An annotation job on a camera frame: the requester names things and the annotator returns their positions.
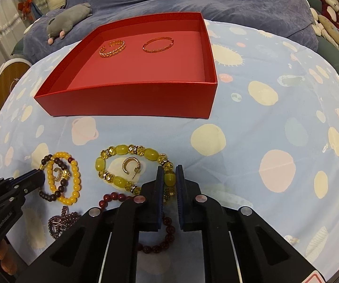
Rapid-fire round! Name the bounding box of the dark brown bead bracelet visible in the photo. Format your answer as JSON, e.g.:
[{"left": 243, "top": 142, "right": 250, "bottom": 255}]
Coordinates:
[{"left": 38, "top": 155, "right": 78, "bottom": 202}]

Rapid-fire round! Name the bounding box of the red cardboard box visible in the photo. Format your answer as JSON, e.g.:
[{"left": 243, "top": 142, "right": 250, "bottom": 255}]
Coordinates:
[{"left": 34, "top": 12, "right": 218, "bottom": 120}]

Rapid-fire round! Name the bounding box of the thin rose gold bangle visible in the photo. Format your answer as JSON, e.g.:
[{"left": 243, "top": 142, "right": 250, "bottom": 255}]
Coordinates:
[{"left": 142, "top": 36, "right": 175, "bottom": 54}]

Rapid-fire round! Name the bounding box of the gold hoop earring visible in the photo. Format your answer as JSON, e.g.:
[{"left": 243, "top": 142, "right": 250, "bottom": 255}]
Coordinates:
[
  {"left": 122, "top": 157, "right": 142, "bottom": 179},
  {"left": 52, "top": 167, "right": 70, "bottom": 182}
]

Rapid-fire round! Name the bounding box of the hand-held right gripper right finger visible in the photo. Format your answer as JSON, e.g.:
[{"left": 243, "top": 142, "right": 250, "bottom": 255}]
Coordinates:
[{"left": 175, "top": 165, "right": 326, "bottom": 283}]

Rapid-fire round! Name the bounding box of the green sofa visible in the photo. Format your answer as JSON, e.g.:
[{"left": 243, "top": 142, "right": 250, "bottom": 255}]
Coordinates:
[{"left": 306, "top": 0, "right": 339, "bottom": 74}]

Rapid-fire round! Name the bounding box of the orange open cuff bracelet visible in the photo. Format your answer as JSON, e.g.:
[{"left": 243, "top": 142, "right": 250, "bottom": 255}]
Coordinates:
[{"left": 99, "top": 40, "right": 126, "bottom": 58}]

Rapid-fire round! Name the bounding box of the small garnet bead bracelet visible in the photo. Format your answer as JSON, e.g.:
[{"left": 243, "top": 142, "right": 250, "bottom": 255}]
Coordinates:
[{"left": 48, "top": 206, "right": 83, "bottom": 238}]

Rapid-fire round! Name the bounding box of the red bow ornament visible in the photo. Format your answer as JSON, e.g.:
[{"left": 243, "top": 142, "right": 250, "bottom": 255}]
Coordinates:
[{"left": 17, "top": 0, "right": 31, "bottom": 21}]

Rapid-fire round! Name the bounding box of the yellow-green stone bead bracelet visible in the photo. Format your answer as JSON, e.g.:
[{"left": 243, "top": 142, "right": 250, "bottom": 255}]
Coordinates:
[{"left": 95, "top": 144, "right": 177, "bottom": 202}]

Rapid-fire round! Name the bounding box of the round white wooden-top table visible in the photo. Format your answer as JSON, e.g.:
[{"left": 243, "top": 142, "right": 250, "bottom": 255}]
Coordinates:
[{"left": 0, "top": 59, "right": 31, "bottom": 130}]

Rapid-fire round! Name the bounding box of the grey plush toy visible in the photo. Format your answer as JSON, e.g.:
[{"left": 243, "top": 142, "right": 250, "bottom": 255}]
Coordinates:
[{"left": 46, "top": 2, "right": 93, "bottom": 45}]

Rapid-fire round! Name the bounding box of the light blue planet-print sheet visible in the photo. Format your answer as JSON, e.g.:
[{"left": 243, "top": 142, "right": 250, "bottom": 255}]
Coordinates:
[{"left": 0, "top": 18, "right": 339, "bottom": 283}]

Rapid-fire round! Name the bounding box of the yellow bead bracelet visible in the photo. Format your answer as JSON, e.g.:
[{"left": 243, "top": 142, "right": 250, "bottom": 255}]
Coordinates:
[{"left": 46, "top": 152, "right": 82, "bottom": 205}]

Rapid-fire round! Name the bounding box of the dark red bead bracelet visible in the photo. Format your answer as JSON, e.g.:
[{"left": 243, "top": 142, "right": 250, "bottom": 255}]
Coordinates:
[{"left": 99, "top": 192, "right": 174, "bottom": 254}]

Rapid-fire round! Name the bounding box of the red monkey plush toy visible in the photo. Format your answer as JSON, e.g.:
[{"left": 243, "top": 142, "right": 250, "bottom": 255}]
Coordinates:
[{"left": 318, "top": 0, "right": 339, "bottom": 33}]

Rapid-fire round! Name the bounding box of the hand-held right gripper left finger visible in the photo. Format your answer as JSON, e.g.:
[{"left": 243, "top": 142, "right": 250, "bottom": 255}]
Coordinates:
[{"left": 16, "top": 166, "right": 164, "bottom": 283}]

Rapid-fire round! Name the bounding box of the person's left hand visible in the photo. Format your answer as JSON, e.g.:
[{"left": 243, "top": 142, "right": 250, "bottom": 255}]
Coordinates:
[{"left": 0, "top": 239, "right": 18, "bottom": 275}]

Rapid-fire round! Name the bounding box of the beige plush toy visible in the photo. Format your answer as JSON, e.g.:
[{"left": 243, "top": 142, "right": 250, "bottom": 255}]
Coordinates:
[{"left": 309, "top": 7, "right": 339, "bottom": 52}]

